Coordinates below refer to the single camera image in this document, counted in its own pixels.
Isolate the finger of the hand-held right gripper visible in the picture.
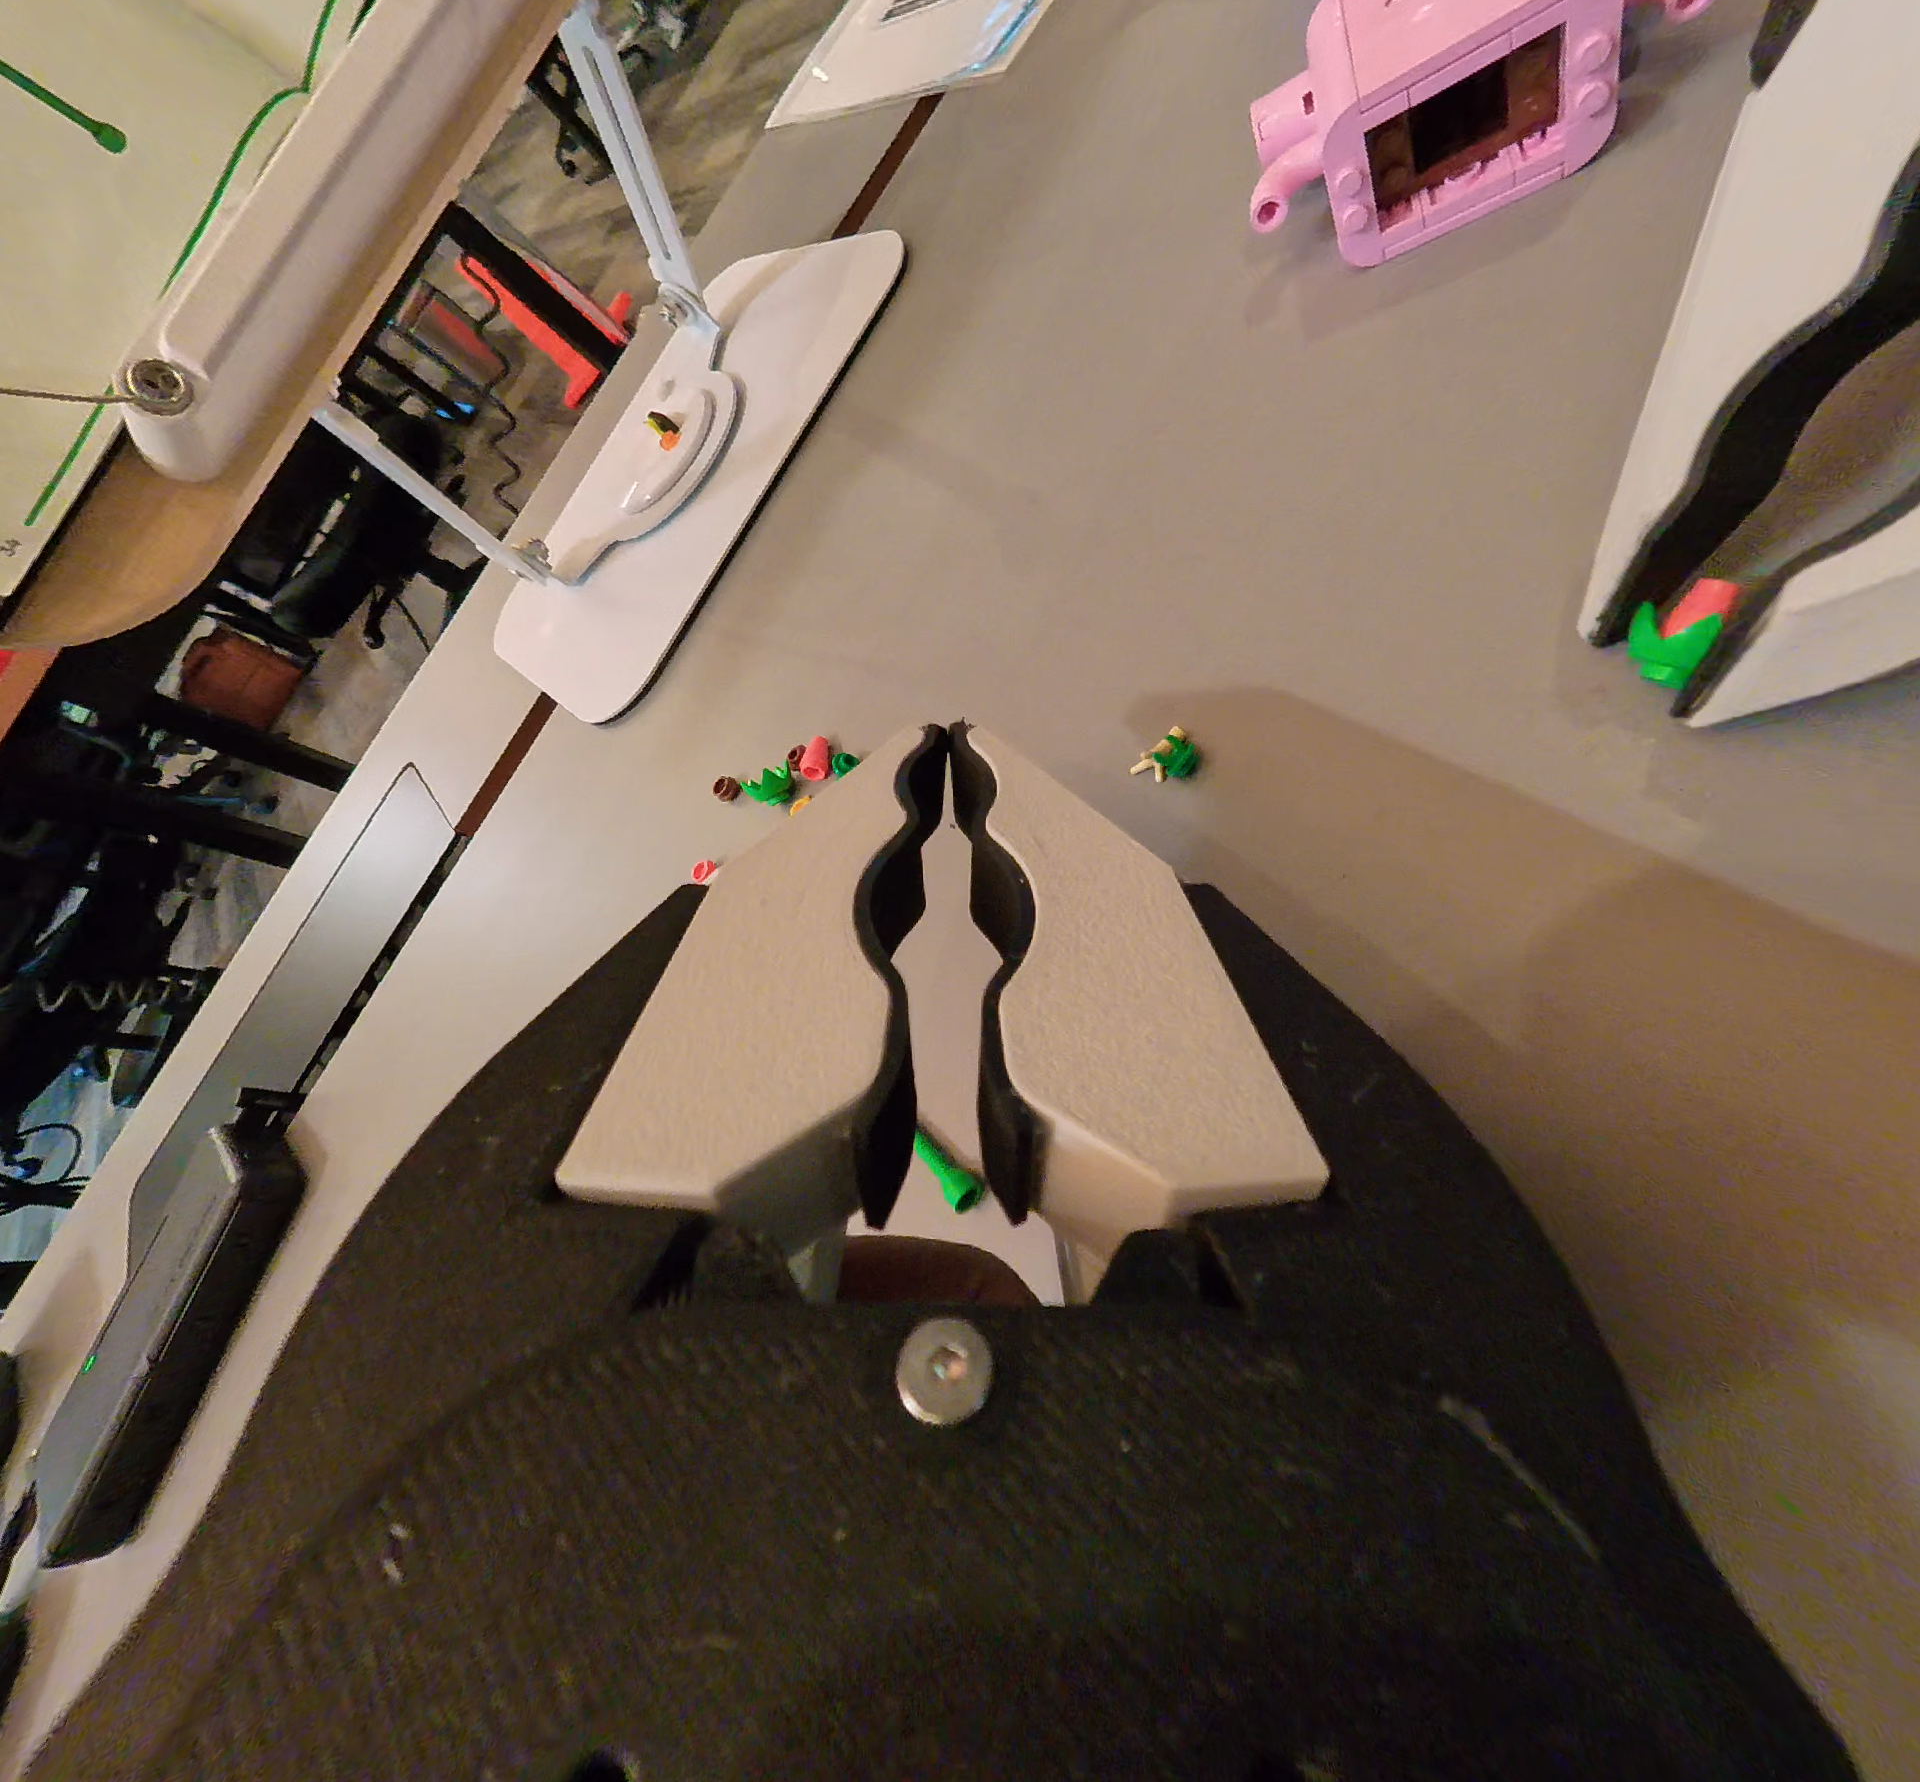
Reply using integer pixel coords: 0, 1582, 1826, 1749
1579, 0, 1920, 648
1673, 448, 1920, 733

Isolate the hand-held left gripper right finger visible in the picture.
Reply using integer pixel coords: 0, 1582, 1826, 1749
953, 722, 1333, 1302

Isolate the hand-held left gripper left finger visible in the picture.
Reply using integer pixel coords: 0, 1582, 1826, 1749
554, 722, 953, 1307

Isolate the green leaf pink flower piece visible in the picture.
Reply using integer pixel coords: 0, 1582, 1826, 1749
1629, 575, 1741, 690

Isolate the pink toy brick toaster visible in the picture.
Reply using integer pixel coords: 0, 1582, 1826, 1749
1251, 0, 1723, 269

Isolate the grey flat panel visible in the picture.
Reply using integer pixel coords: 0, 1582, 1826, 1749
129, 762, 463, 1251

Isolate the brown bag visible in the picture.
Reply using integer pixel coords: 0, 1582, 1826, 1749
179, 633, 302, 736

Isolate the black electronic device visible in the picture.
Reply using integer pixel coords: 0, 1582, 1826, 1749
26, 1092, 314, 1571

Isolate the white desk lamp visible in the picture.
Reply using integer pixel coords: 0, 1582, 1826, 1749
116, 0, 909, 730

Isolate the red metal frame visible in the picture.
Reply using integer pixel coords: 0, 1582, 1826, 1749
403, 205, 639, 412

